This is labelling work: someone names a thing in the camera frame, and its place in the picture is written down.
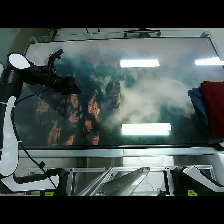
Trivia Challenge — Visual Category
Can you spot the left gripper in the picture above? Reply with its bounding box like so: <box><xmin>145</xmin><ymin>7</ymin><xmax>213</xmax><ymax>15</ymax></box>
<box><xmin>49</xmin><ymin>76</ymin><xmax>82</xmax><ymax>96</ymax></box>

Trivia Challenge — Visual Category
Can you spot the red T-shirt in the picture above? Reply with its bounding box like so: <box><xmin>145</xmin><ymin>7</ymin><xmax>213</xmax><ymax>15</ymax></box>
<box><xmin>200</xmin><ymin>80</ymin><xmax>224</xmax><ymax>140</ymax></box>

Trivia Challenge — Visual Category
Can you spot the blue garment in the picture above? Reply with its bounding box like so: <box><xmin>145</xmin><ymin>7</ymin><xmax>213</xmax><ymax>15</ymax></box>
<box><xmin>187</xmin><ymin>86</ymin><xmax>211</xmax><ymax>128</ymax></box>

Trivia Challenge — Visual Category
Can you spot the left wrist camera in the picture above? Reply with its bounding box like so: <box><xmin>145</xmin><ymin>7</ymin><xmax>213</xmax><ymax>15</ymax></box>
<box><xmin>45</xmin><ymin>48</ymin><xmax>65</xmax><ymax>70</ymax></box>

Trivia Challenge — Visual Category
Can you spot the silver frame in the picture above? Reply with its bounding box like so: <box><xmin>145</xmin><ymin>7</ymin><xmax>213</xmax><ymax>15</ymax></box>
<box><xmin>0</xmin><ymin>29</ymin><xmax>224</xmax><ymax>197</ymax></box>

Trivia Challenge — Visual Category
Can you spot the black cable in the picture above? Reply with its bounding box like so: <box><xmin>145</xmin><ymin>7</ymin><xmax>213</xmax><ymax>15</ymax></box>
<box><xmin>10</xmin><ymin>87</ymin><xmax>58</xmax><ymax>189</ymax></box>

